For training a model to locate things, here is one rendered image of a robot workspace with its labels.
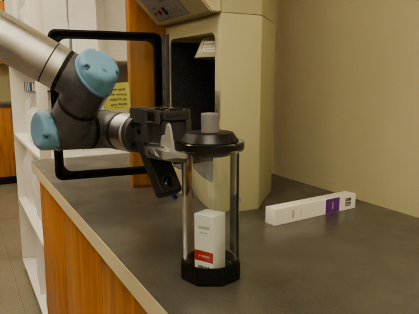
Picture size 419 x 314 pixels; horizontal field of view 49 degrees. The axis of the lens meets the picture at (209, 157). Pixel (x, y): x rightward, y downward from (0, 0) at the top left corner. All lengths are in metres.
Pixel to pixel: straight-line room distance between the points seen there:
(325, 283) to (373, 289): 0.07
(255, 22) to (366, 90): 0.38
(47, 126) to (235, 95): 0.45
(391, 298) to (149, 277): 0.38
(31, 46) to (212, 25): 0.46
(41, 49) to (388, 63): 0.84
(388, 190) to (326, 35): 0.48
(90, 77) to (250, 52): 0.46
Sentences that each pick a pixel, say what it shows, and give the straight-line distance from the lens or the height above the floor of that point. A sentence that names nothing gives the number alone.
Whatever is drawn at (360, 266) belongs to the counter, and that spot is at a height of 0.94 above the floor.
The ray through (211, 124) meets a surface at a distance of 0.72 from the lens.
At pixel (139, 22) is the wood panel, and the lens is 1.40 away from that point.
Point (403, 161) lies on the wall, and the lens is 1.25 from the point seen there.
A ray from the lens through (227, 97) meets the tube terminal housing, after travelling 1.09.
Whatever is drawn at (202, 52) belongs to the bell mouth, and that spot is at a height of 1.33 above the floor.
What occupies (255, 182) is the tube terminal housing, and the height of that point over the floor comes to 1.01.
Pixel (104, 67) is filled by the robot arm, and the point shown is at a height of 1.28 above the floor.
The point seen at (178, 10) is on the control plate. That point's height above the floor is 1.43.
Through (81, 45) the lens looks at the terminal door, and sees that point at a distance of 1.31.
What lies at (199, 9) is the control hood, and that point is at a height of 1.42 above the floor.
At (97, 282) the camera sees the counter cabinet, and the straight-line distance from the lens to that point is 1.21.
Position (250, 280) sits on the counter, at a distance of 0.79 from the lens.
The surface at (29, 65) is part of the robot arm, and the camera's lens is 0.82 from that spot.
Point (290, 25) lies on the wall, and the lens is 1.58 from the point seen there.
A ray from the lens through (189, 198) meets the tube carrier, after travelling 0.73.
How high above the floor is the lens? 1.26
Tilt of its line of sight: 10 degrees down
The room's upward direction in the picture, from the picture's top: straight up
